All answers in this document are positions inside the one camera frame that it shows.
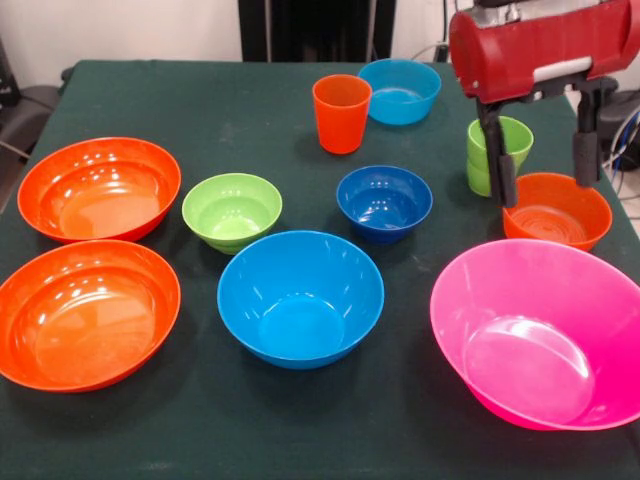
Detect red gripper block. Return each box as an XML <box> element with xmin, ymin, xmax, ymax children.
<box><xmin>448</xmin><ymin>0</ymin><xmax>640</xmax><ymax>209</ymax></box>

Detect large pink bowl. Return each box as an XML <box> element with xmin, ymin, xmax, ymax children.
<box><xmin>429</xmin><ymin>238</ymin><xmax>640</xmax><ymax>432</ymax></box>

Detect small orange bowl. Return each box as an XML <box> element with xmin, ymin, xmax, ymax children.
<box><xmin>502</xmin><ymin>172</ymin><xmax>614</xmax><ymax>253</ymax></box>

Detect green cup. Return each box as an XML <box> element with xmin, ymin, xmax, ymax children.
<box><xmin>466</xmin><ymin>116</ymin><xmax>535</xmax><ymax>198</ymax></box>

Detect small light blue bowl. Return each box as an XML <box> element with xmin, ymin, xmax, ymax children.
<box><xmin>357</xmin><ymin>58</ymin><xmax>443</xmax><ymax>127</ymax></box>

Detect dark blue bowl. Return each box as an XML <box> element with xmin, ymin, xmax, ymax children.
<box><xmin>335</xmin><ymin>165</ymin><xmax>434</xmax><ymax>246</ymax></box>

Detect orange cup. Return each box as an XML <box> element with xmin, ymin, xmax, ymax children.
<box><xmin>312</xmin><ymin>74</ymin><xmax>373</xmax><ymax>155</ymax></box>

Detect large light blue bowl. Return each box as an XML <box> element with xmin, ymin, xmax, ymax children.
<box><xmin>216</xmin><ymin>229</ymin><xmax>386</xmax><ymax>371</ymax></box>

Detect dark green table cloth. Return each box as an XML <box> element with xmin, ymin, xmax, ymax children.
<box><xmin>0</xmin><ymin>59</ymin><xmax>640</xmax><ymax>480</ymax></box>

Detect green bowl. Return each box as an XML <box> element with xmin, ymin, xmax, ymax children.
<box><xmin>181</xmin><ymin>172</ymin><xmax>284</xmax><ymax>256</ymax></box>

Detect large orange bowl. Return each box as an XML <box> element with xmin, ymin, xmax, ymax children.
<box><xmin>0</xmin><ymin>239</ymin><xmax>182</xmax><ymax>394</ymax></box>
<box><xmin>17</xmin><ymin>136</ymin><xmax>183</xmax><ymax>245</ymax></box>

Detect cable tangle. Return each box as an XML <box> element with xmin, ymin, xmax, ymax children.
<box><xmin>599</xmin><ymin>112</ymin><xmax>640</xmax><ymax>201</ymax></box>

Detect grey pedestal foot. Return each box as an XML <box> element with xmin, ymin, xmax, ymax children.
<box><xmin>597</xmin><ymin>87</ymin><xmax>640</xmax><ymax>134</ymax></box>
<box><xmin>0</xmin><ymin>84</ymin><xmax>56</xmax><ymax>146</ymax></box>

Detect hanging black cables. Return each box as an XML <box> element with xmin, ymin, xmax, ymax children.
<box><xmin>412</xmin><ymin>0</ymin><xmax>454</xmax><ymax>64</ymax></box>

